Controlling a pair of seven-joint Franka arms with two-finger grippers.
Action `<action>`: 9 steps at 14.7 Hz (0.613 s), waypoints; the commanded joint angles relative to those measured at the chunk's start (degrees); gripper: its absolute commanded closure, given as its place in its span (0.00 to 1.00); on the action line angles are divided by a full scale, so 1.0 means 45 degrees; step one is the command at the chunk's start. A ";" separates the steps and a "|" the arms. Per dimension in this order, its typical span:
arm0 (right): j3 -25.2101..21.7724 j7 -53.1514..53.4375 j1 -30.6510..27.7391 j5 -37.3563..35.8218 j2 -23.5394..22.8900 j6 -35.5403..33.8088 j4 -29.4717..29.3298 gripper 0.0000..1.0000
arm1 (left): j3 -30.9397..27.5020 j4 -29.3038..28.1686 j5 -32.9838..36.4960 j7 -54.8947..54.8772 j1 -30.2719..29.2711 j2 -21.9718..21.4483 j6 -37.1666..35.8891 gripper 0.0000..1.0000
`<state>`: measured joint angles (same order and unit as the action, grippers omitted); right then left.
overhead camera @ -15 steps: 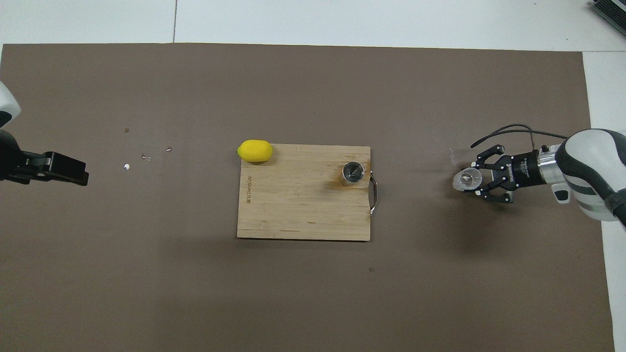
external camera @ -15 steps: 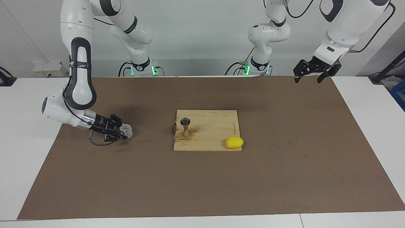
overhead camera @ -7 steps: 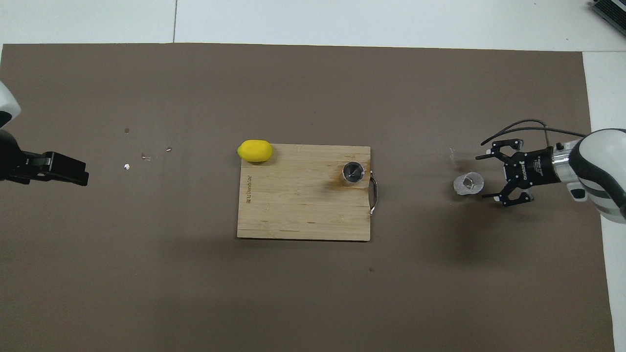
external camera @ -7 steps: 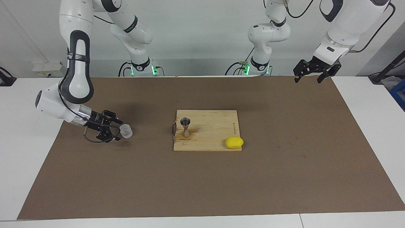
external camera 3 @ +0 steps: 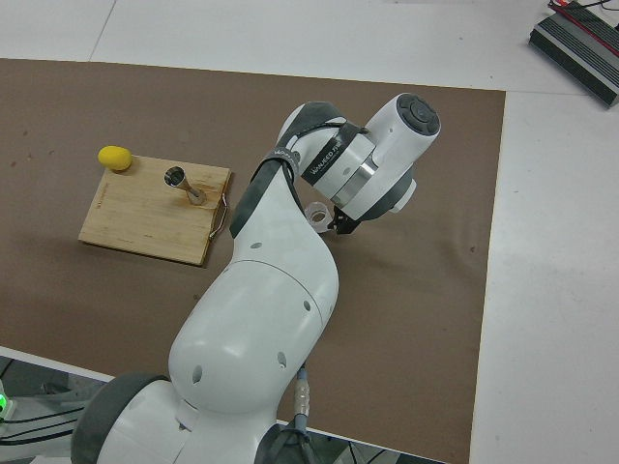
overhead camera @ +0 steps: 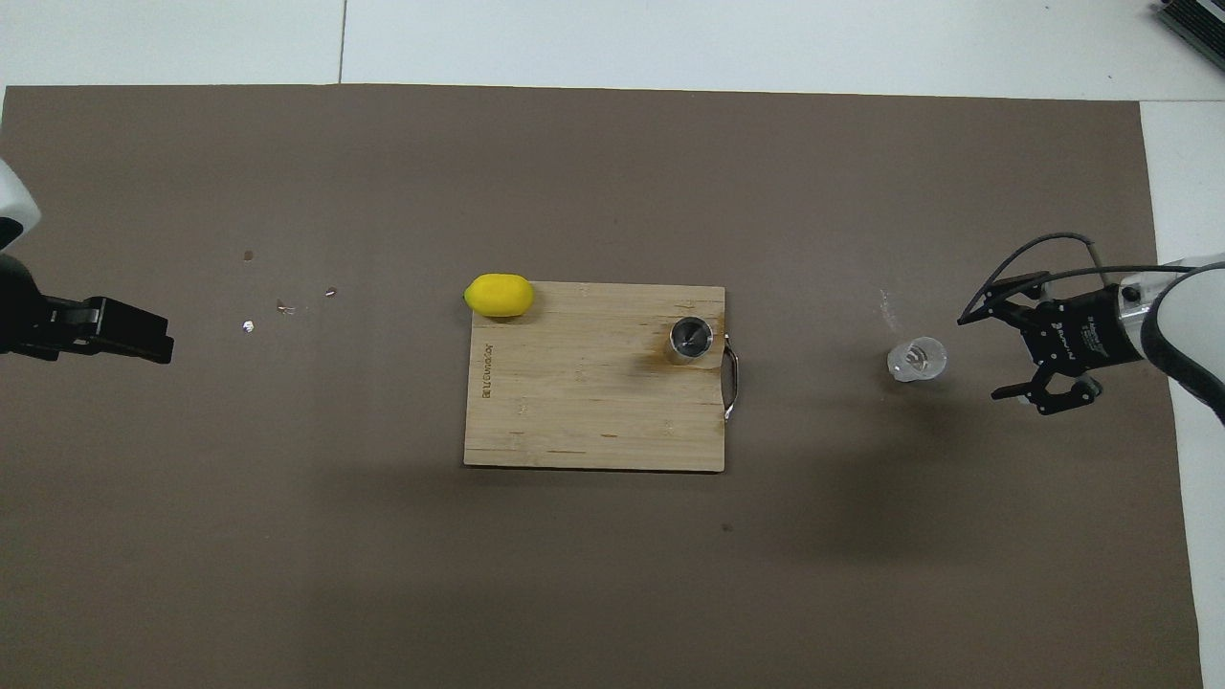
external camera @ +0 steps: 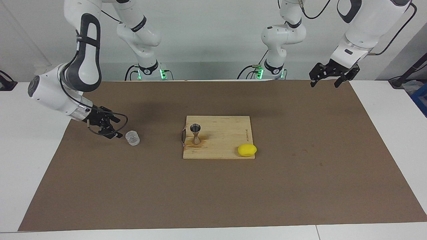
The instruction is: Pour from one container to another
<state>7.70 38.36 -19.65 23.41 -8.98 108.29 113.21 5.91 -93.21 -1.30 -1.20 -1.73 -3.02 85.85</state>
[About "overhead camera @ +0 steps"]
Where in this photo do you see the steel measuring jigger cup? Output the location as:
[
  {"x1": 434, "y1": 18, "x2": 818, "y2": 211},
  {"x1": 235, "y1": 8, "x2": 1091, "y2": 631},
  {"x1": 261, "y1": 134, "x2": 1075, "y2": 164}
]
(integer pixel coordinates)
[{"x1": 667, "y1": 315, "x2": 716, "y2": 367}]

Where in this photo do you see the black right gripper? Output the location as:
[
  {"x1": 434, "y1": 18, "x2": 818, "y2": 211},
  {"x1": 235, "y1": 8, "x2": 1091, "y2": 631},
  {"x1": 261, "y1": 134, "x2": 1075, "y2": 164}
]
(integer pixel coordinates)
[{"x1": 958, "y1": 270, "x2": 1146, "y2": 417}]

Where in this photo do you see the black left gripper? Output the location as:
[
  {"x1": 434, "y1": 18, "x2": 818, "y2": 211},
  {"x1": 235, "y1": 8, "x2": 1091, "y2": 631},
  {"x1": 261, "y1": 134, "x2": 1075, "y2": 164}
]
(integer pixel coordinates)
[{"x1": 0, "y1": 254, "x2": 175, "y2": 366}]

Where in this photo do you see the dark ridged device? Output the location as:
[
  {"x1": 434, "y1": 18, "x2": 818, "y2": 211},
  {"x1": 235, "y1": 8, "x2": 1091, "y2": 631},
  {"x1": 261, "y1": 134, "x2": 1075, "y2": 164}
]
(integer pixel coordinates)
[{"x1": 1156, "y1": 0, "x2": 1225, "y2": 68}]

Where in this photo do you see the yellow lemon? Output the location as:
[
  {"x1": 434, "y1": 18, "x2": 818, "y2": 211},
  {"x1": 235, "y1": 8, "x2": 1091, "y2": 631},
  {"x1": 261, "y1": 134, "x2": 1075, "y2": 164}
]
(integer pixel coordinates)
[{"x1": 464, "y1": 274, "x2": 535, "y2": 319}]

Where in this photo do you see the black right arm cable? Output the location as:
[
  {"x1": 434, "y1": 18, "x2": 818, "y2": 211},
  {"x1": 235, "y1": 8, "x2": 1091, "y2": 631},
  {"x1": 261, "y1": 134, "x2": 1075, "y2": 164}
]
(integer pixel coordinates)
[{"x1": 960, "y1": 232, "x2": 1225, "y2": 322}]

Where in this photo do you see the brown table mat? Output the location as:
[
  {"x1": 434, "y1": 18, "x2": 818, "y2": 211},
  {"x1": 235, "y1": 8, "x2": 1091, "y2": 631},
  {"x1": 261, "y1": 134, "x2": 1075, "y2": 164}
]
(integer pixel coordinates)
[{"x1": 0, "y1": 84, "x2": 1205, "y2": 689}]

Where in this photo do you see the wooden cutting board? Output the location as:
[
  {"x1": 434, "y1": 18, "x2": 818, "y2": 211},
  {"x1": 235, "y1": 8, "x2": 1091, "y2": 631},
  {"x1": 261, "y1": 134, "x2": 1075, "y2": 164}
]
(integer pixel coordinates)
[{"x1": 463, "y1": 280, "x2": 741, "y2": 474}]

